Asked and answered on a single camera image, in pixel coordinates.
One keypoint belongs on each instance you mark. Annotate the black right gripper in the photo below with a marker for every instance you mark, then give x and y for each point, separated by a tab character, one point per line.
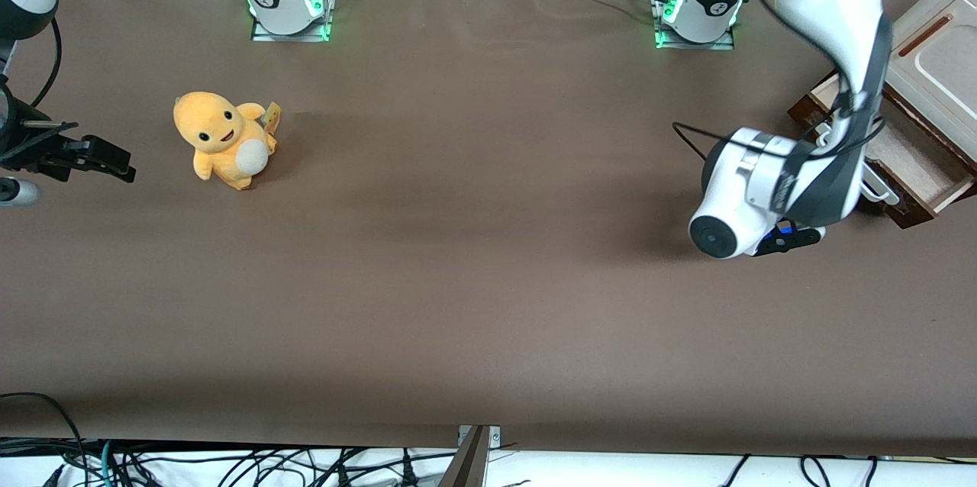
32	149

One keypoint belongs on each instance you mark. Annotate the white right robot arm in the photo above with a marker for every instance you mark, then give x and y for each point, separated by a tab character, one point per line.
278	6

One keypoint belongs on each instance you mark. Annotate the cream drawer cabinet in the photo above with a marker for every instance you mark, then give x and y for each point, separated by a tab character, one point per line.
946	67

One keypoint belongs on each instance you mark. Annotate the dark brown wooden board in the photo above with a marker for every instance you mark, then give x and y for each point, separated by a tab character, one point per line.
800	113

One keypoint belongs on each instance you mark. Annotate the orange plush toy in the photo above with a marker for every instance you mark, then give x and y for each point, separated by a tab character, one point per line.
221	128

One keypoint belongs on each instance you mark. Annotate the white sheet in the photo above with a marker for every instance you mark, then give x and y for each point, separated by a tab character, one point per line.
611	472

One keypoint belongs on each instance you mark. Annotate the brown table cover mat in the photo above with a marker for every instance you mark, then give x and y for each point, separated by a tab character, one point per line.
488	243

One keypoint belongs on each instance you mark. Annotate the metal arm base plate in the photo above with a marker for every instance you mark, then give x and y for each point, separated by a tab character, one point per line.
721	43
259	34

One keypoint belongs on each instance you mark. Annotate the small metal bracket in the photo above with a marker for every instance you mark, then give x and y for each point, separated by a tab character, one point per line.
494	435

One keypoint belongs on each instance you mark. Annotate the grey camera mount beam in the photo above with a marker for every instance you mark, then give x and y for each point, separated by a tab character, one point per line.
469	464

